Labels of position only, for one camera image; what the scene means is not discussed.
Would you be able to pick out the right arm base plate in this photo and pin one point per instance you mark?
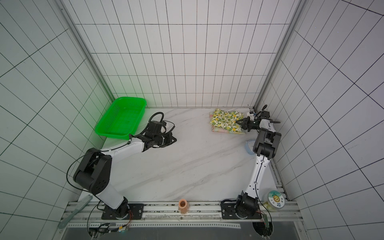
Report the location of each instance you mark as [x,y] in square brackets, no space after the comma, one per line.
[229,212]

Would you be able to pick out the pastel floral skirt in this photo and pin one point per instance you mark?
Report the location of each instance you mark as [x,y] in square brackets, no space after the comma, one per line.
[217,129]

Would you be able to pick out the green plastic basket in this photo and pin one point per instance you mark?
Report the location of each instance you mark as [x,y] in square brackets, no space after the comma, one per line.
[122,118]

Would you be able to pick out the blue rimmed container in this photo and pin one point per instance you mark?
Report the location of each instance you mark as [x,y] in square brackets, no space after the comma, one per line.
[249,147]

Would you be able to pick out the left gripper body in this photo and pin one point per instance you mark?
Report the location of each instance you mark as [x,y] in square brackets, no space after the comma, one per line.
[167,140]

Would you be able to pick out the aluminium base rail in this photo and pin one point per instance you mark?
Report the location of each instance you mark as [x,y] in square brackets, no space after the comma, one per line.
[166,214]

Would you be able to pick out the right electronics board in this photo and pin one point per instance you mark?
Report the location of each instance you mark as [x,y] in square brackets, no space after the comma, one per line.
[265,227]

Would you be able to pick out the electronics board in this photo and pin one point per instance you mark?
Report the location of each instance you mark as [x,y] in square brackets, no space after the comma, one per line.
[265,227]
[106,228]

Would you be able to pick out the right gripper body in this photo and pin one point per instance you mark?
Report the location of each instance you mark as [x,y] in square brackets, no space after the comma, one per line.
[247,123]

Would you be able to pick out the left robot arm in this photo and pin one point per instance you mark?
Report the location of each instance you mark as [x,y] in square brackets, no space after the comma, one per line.
[94,171]

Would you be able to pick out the left electronics board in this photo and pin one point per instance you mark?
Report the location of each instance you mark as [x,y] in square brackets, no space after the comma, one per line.
[106,228]

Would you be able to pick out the translucent green strip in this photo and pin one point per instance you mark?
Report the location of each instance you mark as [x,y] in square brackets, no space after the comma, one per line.
[81,204]

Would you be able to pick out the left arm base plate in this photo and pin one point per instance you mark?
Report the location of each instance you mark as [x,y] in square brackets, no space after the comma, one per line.
[134,212]

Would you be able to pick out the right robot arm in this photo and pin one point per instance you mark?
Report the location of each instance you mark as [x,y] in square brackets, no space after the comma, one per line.
[265,149]

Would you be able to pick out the green lemon print skirt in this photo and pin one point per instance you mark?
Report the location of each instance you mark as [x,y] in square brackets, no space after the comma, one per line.
[226,120]

